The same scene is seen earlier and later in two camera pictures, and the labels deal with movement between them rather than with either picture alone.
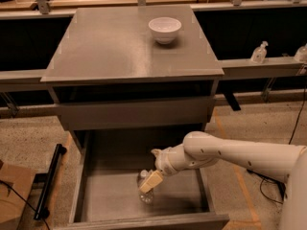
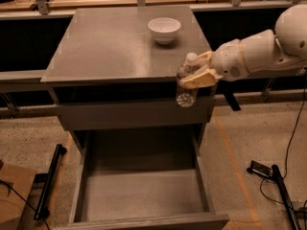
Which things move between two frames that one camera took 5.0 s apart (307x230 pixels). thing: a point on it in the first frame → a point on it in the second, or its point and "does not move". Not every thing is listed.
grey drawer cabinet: x=132 y=69 does not move
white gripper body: x=165 y=163 → x=227 y=62
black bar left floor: x=41 y=209 does not move
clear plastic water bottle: x=146 y=197 → x=186 y=97
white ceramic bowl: x=165 y=29 does not move
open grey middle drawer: x=103 y=186 does not move
